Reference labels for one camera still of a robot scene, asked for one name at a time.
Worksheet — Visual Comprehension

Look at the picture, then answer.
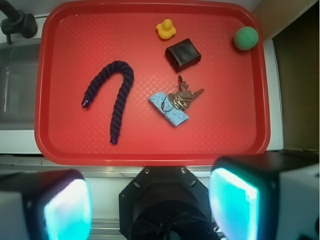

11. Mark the green textured ball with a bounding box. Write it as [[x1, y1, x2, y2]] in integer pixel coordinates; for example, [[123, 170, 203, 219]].
[[233, 26, 259, 51]]

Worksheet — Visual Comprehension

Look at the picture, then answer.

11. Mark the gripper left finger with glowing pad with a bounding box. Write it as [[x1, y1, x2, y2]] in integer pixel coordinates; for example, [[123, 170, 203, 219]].
[[0, 169, 93, 240]]

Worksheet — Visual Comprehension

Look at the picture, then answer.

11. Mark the red plastic tray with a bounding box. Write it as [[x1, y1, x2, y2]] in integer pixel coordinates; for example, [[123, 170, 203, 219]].
[[34, 0, 271, 166]]

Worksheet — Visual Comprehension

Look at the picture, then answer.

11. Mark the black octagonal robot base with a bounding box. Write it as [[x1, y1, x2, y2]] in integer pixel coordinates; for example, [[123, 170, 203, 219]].
[[118, 166, 220, 240]]

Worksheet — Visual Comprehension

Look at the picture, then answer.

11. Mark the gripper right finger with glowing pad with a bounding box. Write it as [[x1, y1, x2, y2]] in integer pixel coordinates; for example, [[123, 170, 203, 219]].
[[208, 152, 320, 240]]

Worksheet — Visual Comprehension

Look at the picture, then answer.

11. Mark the light blue sponge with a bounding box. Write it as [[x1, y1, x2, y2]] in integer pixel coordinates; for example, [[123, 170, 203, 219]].
[[148, 91, 189, 127]]

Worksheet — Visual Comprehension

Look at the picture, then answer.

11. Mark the dark brown leather wallet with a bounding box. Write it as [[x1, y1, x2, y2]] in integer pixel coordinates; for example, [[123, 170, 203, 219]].
[[164, 38, 202, 72]]

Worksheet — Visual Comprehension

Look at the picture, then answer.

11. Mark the silver key bunch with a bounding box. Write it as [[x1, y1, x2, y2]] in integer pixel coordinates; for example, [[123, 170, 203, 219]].
[[160, 75, 205, 112]]

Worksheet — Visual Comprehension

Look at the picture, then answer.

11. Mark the dark blue rope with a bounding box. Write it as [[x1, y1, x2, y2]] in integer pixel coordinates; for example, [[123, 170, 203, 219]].
[[81, 60, 135, 146]]

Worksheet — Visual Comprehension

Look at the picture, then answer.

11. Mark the yellow rubber duck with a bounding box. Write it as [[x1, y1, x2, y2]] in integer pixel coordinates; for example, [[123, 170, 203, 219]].
[[155, 18, 177, 40]]

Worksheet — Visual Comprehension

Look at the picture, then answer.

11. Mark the steel sink basin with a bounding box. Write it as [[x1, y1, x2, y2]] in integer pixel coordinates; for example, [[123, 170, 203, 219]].
[[0, 43, 40, 130]]

